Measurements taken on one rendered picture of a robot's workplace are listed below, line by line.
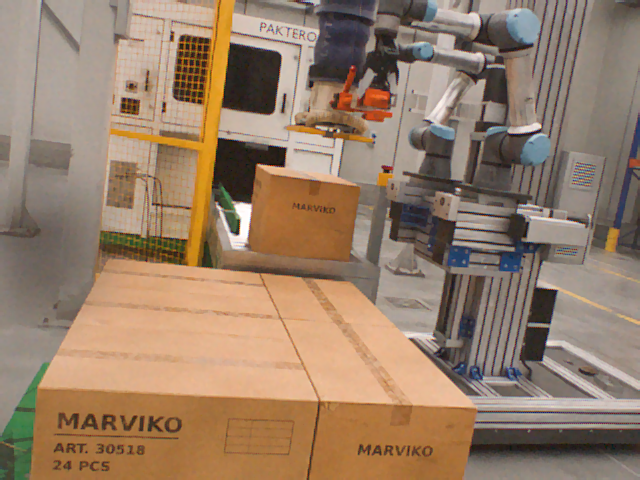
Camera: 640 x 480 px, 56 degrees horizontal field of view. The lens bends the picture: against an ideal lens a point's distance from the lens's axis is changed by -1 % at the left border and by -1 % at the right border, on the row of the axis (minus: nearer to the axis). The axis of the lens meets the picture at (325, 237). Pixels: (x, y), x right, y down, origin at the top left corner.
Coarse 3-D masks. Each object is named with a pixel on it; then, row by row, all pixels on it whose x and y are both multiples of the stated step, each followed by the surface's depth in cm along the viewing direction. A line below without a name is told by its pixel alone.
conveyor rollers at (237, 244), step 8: (240, 208) 446; (248, 208) 449; (224, 216) 392; (240, 216) 403; (248, 216) 412; (224, 224) 365; (248, 224) 377; (232, 232) 340; (240, 232) 341; (232, 240) 314; (240, 240) 316; (240, 248) 297; (248, 248) 299
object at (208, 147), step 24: (216, 48) 313; (216, 72) 314; (144, 96) 339; (216, 96) 315; (192, 120) 327; (216, 120) 318; (120, 144) 349; (168, 144) 332; (192, 144) 325; (216, 144) 323; (120, 168) 350; (168, 168) 336; (144, 192) 344; (168, 240) 339; (192, 240) 329; (192, 264) 330
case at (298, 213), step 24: (264, 168) 288; (264, 192) 272; (288, 192) 261; (312, 192) 263; (336, 192) 265; (264, 216) 263; (288, 216) 263; (312, 216) 265; (336, 216) 267; (264, 240) 262; (288, 240) 265; (312, 240) 267; (336, 240) 269
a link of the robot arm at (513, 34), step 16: (496, 16) 206; (512, 16) 199; (528, 16) 199; (496, 32) 205; (512, 32) 199; (528, 32) 200; (512, 48) 203; (528, 48) 203; (512, 64) 206; (528, 64) 206; (512, 80) 208; (528, 80) 207; (512, 96) 211; (528, 96) 209; (512, 112) 213; (528, 112) 211; (512, 128) 215; (528, 128) 212; (512, 144) 216; (528, 144) 211; (544, 144) 213; (512, 160) 220; (528, 160) 213
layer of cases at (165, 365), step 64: (128, 320) 171; (192, 320) 180; (256, 320) 189; (320, 320) 200; (384, 320) 211; (64, 384) 127; (128, 384) 131; (192, 384) 136; (256, 384) 142; (320, 384) 147; (384, 384) 153; (448, 384) 160; (64, 448) 127; (128, 448) 131; (192, 448) 134; (256, 448) 137; (320, 448) 141; (384, 448) 144; (448, 448) 148
